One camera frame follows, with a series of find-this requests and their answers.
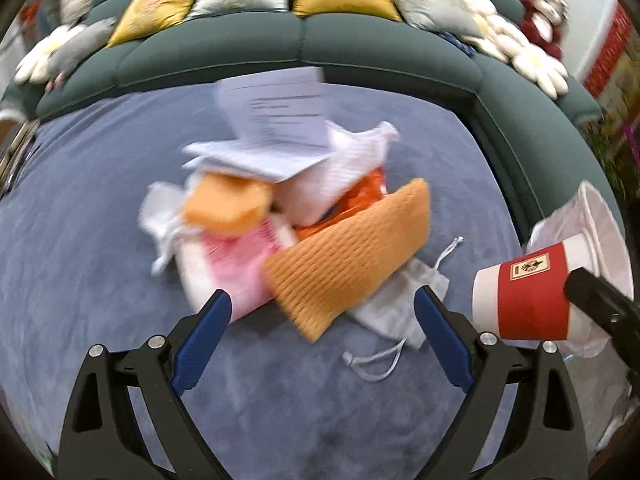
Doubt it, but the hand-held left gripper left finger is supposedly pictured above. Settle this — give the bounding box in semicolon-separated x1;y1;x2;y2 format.
59;287;233;480

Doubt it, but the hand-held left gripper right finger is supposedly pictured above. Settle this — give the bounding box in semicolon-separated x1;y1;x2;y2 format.
414;284;598;480

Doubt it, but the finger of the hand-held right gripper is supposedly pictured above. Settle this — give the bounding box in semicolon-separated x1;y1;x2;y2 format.
564;267;640;361

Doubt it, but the grey drawstring pouch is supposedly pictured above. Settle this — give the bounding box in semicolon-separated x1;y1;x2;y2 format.
342;237;463;383

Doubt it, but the white plastic bin bag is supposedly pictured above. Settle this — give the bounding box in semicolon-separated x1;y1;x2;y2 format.
524;180;632;358

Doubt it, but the red and white paper cup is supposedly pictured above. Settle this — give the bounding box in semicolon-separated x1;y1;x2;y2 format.
472;240;601;343

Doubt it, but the orange plastic wrapper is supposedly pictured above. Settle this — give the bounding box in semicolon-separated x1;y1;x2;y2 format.
295;167;388;241

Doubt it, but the pink and white packet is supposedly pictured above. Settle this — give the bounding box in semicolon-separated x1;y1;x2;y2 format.
177;217;296;321

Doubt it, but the orange knitted cloth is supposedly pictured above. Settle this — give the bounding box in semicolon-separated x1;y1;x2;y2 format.
264;178;432;343

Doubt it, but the crumpled white tissue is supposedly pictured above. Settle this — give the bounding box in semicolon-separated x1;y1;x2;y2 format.
139;182;191;276

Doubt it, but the small orange cloth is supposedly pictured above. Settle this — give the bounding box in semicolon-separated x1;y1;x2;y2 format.
182;172;276;236

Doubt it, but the potted green plant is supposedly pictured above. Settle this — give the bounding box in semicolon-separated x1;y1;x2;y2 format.
582;110;640;201

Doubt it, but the folded white paper sheet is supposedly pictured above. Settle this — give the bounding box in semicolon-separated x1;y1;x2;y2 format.
182;139;331;183

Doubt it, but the white cloth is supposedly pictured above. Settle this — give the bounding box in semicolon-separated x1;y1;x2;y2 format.
275;121;401;223

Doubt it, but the white flower cushion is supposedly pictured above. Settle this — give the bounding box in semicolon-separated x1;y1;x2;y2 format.
510;42;571;101
452;0;531;56
15;25;86;86

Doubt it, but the printed white paper sheet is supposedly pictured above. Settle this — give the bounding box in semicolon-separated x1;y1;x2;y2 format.
218;67;333;150

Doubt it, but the blue patterned cloth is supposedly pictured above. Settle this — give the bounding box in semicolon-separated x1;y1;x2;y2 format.
440;30;476;56

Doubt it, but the red and white plush toy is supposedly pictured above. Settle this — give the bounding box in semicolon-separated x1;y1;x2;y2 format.
517;0;571;58

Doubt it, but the green sofa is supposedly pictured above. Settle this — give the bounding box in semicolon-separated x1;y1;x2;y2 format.
35;0;626;241

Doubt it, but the grey mouse plush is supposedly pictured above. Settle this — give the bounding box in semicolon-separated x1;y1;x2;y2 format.
45;16;118;92

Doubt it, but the red wall poster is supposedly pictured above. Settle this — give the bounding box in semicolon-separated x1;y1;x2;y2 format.
582;2;640;111

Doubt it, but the dark metal frame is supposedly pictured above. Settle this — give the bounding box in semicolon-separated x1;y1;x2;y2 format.
0;120;41;196

